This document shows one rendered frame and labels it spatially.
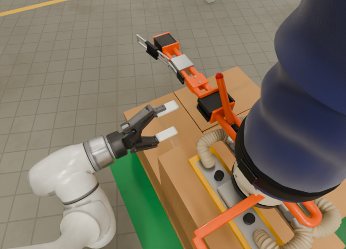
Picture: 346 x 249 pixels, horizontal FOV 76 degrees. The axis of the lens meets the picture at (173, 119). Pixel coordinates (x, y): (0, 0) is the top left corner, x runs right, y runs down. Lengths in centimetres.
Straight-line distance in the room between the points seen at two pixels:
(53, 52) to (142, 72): 119
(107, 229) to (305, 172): 50
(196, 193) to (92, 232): 41
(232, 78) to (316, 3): 156
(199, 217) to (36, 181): 53
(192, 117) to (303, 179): 116
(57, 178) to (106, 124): 165
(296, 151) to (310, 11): 21
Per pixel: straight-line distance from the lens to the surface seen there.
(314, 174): 44
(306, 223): 64
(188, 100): 163
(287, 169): 44
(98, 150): 62
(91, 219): 63
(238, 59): 290
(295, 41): 32
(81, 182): 63
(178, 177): 91
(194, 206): 88
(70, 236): 61
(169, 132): 74
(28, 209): 215
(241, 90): 177
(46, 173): 63
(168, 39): 93
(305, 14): 32
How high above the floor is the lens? 179
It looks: 55 degrees down
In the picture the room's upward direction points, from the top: straight up
